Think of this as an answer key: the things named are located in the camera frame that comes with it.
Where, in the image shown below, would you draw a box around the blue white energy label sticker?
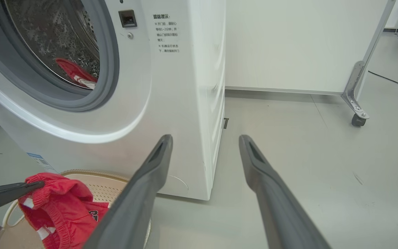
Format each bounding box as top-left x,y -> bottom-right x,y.
26,153 -> 58,173

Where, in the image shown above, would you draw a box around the white front-load washing machine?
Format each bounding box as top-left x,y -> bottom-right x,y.
0,0 -> 226,201

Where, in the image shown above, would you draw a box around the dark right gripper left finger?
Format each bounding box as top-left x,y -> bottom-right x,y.
83,134 -> 174,249

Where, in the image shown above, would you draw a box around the red shorts white stripes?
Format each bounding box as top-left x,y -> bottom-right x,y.
18,172 -> 110,249

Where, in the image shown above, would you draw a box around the cream perforated laundry basket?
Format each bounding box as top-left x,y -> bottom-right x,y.
0,169 -> 151,249

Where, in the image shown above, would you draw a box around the black floor cable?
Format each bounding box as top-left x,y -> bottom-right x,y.
368,71 -> 398,95

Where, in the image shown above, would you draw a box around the red shirt white trim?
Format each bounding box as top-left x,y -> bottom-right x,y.
55,58 -> 98,90

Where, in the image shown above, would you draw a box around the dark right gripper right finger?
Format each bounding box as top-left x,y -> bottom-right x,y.
239,134 -> 331,249

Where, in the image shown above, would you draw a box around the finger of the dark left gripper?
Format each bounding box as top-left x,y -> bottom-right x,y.
0,181 -> 46,215

